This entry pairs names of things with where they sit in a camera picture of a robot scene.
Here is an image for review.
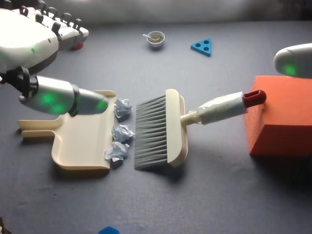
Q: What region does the white paper ball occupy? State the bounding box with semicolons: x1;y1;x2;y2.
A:
114;97;134;119
104;141;131;163
111;123;136;144

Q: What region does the grey table cloth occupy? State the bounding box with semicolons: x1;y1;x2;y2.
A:
0;20;312;234

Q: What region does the blue triangle block with holes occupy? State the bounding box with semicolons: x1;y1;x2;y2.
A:
190;38;212;58

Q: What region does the red cylinder block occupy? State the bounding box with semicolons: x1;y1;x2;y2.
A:
70;41;85;51

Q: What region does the orange foam block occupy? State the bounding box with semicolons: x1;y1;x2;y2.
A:
244;75;312;156

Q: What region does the small white cup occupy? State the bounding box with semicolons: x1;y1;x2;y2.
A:
147;31;166;50

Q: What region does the cream plastic dustpan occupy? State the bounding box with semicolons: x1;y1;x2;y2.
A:
17;90;118;171

